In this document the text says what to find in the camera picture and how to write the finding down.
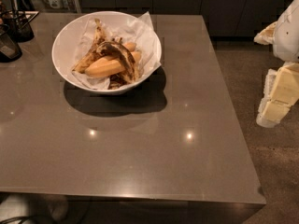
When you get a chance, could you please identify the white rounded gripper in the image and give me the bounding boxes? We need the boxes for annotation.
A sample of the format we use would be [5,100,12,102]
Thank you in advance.
[253,0,299,128]

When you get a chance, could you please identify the yellow peeled banana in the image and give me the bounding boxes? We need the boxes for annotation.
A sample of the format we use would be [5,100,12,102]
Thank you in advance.
[84,50,142,78]

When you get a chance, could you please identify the brown spotted banana peel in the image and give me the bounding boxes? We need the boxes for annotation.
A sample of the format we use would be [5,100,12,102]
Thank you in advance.
[72,19,140,90]

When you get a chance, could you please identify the white ceramic bowl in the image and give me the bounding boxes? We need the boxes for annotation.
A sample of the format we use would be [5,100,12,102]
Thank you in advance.
[51,11,162,95]

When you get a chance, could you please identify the dark lower cabinets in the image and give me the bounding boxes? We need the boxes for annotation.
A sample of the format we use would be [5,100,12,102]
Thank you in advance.
[78,0,292,37]

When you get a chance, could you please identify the white crumpled paper liner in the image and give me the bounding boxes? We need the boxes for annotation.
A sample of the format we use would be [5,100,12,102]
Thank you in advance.
[70,12,162,93]

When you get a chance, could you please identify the dark container with label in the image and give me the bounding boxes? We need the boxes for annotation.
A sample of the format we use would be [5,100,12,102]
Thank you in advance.
[0,24,22,63]

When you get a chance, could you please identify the black wire utensil holder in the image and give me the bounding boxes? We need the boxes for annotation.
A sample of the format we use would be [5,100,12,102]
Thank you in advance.
[1,0,35,42]

